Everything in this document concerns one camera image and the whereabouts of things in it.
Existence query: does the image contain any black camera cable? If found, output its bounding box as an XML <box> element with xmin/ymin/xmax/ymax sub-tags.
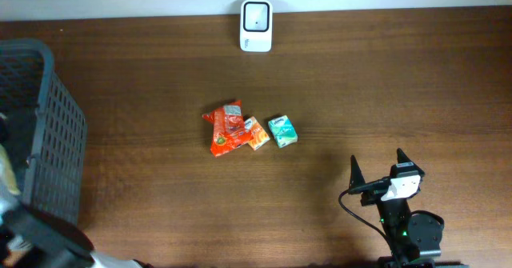
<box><xmin>338</xmin><ymin>187</ymin><xmax>403</xmax><ymax>268</ymax></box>

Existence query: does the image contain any orange tissue pack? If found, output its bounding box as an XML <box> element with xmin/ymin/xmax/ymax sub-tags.
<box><xmin>245</xmin><ymin>117</ymin><xmax>270</xmax><ymax>150</ymax></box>

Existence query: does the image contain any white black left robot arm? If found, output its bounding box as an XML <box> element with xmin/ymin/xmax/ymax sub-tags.
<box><xmin>1</xmin><ymin>156</ymin><xmax>241</xmax><ymax>267</ymax></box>

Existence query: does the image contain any grey plastic basket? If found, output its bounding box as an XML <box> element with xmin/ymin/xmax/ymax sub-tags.
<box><xmin>1</xmin><ymin>39</ymin><xmax>87</xmax><ymax>224</ymax></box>

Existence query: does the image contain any white black barcode scanner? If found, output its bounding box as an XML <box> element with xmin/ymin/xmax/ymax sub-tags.
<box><xmin>239</xmin><ymin>0</ymin><xmax>273</xmax><ymax>53</ymax></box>

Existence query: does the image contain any teal tissue pack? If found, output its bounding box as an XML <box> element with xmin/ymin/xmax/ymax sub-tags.
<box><xmin>268</xmin><ymin>115</ymin><xmax>298</xmax><ymax>148</ymax></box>

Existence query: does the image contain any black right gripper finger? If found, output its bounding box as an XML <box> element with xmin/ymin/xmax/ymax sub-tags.
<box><xmin>396</xmin><ymin>148</ymin><xmax>414</xmax><ymax>167</ymax></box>
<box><xmin>349</xmin><ymin>155</ymin><xmax>366</xmax><ymax>189</ymax></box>

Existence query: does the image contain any red snack bag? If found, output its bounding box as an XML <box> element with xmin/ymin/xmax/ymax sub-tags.
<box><xmin>202</xmin><ymin>100</ymin><xmax>253</xmax><ymax>157</ymax></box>

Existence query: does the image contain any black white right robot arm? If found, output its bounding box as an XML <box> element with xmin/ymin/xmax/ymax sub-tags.
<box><xmin>343</xmin><ymin>149</ymin><xmax>445</xmax><ymax>267</ymax></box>

